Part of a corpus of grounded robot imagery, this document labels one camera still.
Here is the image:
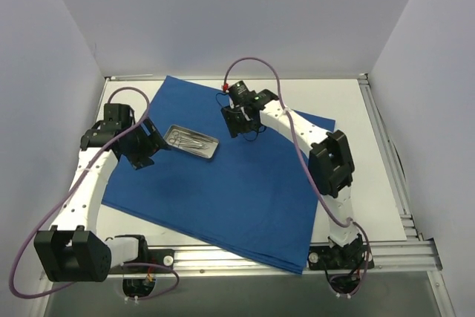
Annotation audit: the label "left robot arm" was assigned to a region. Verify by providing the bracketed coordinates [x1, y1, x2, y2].
[33, 118, 168, 282]

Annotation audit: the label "aluminium front rail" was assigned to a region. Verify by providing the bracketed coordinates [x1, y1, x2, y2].
[40, 239, 443, 279]

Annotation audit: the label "steel instrument tray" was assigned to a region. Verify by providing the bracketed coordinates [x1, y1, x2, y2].
[164, 125, 220, 160]

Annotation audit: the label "steel ring-handled scissors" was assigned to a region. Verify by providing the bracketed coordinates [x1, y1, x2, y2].
[168, 131, 209, 150]

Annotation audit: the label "aluminium right rail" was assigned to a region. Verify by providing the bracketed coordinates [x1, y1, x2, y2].
[358, 73, 423, 241]

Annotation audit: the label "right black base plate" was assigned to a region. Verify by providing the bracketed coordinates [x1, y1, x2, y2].
[307, 244, 367, 271]

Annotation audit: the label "aluminium rail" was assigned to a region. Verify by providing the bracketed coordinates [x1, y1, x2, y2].
[40, 239, 443, 279]
[358, 73, 423, 241]
[105, 73, 369, 82]

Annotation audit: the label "blue surgical wrap cloth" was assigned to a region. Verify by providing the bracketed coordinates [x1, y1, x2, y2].
[103, 76, 318, 274]

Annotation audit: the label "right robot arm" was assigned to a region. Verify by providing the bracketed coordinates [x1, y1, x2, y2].
[221, 81, 358, 267]

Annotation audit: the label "aluminium back rail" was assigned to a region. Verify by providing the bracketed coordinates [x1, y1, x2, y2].
[105, 73, 369, 82]

